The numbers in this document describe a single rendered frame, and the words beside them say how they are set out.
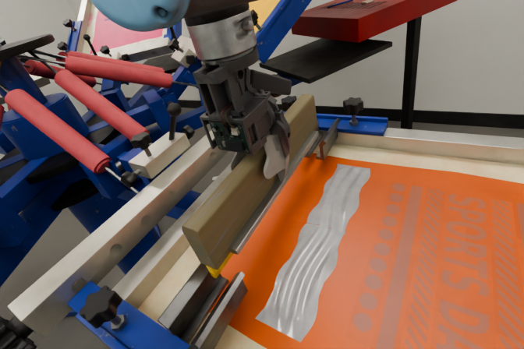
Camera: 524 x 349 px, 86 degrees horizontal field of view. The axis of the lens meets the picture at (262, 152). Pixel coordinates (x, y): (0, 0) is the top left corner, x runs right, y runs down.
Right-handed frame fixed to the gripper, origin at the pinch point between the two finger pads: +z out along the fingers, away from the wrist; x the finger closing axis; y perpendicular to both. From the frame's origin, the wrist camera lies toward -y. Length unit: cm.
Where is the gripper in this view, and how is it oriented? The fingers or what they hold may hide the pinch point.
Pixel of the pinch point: (270, 169)
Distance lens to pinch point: 47.0
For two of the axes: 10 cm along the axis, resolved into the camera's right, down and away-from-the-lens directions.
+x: 8.4, 1.3, -5.2
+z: 2.2, 8.1, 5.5
